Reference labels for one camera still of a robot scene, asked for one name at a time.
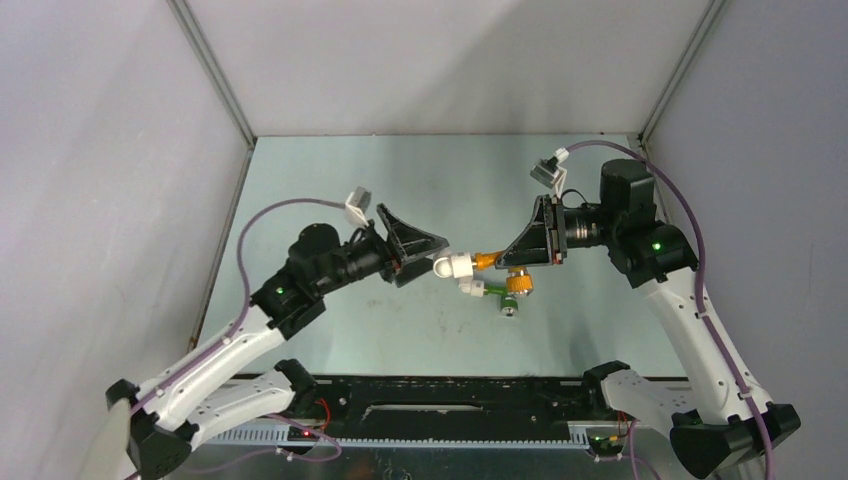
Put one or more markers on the green water faucet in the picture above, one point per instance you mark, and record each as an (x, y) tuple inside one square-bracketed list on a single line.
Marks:
[(507, 303)]

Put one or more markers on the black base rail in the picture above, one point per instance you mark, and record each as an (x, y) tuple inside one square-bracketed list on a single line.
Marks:
[(447, 409)]

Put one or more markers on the orange water faucet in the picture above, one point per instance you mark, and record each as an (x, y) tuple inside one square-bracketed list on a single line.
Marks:
[(518, 282)]

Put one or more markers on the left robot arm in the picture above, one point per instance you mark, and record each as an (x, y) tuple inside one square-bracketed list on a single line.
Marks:
[(175, 412)]

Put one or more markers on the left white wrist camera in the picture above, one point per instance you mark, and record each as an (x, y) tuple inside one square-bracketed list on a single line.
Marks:
[(356, 205)]

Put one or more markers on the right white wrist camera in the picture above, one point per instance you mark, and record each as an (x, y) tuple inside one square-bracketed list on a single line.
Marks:
[(551, 172)]

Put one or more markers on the white pipe elbow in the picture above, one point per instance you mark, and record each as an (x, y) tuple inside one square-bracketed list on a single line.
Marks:
[(456, 265), (471, 286)]

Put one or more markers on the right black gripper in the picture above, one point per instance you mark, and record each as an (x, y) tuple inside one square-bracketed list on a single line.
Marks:
[(543, 242)]

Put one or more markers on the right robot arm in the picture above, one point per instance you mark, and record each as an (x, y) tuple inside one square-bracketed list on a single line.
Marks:
[(727, 418)]

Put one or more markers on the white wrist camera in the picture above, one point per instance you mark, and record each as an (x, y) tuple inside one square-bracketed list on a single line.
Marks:
[(551, 172), (356, 205)]

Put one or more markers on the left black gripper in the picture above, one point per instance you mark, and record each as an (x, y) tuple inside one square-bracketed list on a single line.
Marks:
[(412, 244)]

